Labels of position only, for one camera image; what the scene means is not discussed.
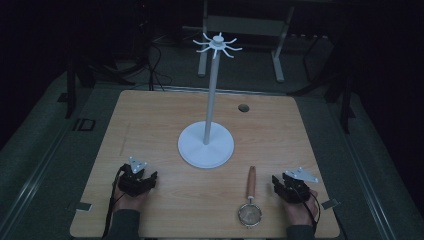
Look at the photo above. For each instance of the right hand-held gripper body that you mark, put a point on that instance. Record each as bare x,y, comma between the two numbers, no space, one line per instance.
296,191

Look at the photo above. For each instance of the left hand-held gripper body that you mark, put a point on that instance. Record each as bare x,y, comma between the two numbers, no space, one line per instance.
131,185

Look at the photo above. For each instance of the white hook stand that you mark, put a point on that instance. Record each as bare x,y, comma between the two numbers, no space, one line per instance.
206,146

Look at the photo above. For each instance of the person's left hand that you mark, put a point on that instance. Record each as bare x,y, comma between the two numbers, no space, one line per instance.
130,201

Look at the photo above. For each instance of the person's right hand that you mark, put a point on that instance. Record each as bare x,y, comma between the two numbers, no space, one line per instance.
300,213

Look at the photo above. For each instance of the grey tape strip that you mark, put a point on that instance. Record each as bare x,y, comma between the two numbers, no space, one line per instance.
330,203

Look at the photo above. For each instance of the dark round table grommet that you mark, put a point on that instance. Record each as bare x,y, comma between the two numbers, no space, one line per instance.
243,107

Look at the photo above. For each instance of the black metal stand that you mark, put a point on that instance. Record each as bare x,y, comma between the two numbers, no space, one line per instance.
345,100
70,90

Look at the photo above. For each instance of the black rectangular floor bracket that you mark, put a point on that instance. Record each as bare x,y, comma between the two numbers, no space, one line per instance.
84,124

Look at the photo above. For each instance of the grey metal table frame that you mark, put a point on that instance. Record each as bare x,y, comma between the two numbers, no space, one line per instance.
246,26

